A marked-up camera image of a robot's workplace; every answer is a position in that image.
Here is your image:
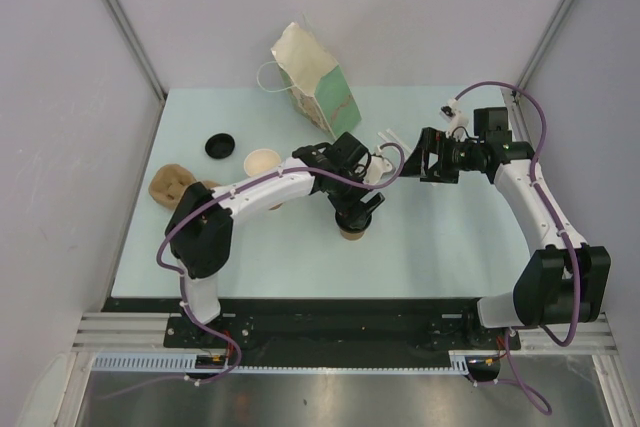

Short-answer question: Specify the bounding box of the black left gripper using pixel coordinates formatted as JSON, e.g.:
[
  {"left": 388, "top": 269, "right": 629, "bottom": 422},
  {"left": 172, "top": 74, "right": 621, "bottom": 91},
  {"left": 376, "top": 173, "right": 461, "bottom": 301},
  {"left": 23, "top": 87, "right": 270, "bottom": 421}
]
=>
[{"left": 327, "top": 165, "right": 383, "bottom": 228}]

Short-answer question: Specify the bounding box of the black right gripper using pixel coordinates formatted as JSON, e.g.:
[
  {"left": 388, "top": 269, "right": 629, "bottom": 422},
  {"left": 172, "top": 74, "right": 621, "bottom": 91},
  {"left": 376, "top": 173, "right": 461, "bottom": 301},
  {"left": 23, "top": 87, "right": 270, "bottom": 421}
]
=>
[{"left": 397, "top": 126, "right": 485, "bottom": 184}]

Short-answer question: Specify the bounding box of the black plastic cup lid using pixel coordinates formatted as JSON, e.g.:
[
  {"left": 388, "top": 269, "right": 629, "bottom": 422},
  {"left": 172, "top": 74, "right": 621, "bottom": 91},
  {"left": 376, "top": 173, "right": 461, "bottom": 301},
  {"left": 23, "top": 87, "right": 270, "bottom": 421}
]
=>
[{"left": 334, "top": 212, "right": 372, "bottom": 234}]

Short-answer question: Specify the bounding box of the single brown paper cup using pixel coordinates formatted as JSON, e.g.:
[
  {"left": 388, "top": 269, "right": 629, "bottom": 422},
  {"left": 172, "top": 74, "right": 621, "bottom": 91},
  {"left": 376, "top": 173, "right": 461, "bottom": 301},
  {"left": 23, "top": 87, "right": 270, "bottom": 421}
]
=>
[{"left": 340, "top": 229, "right": 365, "bottom": 241}]

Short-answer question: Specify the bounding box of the printed green paper bag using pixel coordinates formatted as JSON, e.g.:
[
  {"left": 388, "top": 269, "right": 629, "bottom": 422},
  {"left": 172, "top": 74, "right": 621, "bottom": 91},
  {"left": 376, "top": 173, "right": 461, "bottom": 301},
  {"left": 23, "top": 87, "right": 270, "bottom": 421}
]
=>
[{"left": 256, "top": 22, "right": 362, "bottom": 140}]

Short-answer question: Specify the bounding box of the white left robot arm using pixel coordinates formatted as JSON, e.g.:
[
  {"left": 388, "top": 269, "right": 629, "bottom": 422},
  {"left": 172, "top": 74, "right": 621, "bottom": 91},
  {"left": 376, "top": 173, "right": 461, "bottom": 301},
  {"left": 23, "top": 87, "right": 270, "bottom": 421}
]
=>
[{"left": 159, "top": 133, "right": 402, "bottom": 347}]

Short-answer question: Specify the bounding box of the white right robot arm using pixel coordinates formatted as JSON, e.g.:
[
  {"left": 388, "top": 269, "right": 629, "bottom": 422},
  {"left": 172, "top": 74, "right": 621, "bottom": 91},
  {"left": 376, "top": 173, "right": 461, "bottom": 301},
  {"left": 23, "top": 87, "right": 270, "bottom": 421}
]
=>
[{"left": 401, "top": 107, "right": 611, "bottom": 348}]

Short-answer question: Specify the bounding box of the stack of brown paper cups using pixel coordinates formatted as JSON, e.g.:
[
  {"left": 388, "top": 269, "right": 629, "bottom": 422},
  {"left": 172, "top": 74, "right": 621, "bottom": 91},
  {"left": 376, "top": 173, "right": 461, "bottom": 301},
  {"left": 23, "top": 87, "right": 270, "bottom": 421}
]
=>
[{"left": 243, "top": 148, "right": 282, "bottom": 177}]

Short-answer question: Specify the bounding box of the black lid stack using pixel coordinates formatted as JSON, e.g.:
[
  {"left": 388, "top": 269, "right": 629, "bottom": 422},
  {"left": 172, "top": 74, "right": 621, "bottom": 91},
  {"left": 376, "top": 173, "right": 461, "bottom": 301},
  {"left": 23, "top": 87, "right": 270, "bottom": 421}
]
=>
[{"left": 204, "top": 133, "right": 236, "bottom": 160}]

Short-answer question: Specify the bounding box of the brown pulp cup carrier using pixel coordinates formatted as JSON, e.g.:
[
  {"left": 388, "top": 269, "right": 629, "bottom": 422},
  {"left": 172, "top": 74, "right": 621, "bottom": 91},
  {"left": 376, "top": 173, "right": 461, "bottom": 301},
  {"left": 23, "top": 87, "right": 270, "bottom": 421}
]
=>
[{"left": 148, "top": 164, "right": 198, "bottom": 211}]

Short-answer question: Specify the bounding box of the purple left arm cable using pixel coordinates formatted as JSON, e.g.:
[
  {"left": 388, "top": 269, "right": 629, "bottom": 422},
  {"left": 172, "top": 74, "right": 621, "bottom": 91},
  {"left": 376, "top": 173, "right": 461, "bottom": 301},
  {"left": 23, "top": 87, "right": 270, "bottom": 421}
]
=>
[{"left": 99, "top": 142, "right": 405, "bottom": 393}]

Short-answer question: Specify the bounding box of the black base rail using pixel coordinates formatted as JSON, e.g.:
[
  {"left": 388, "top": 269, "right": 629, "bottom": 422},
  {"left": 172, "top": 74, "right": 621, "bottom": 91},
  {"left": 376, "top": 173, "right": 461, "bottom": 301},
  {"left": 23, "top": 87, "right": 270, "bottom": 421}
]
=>
[{"left": 103, "top": 298, "right": 504, "bottom": 381}]

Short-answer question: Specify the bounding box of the white slotted cable duct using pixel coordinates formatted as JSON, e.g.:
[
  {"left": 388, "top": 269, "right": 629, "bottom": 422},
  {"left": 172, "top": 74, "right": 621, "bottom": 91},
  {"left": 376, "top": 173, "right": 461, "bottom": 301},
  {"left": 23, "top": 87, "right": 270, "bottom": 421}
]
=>
[{"left": 92, "top": 353, "right": 469, "bottom": 375}]

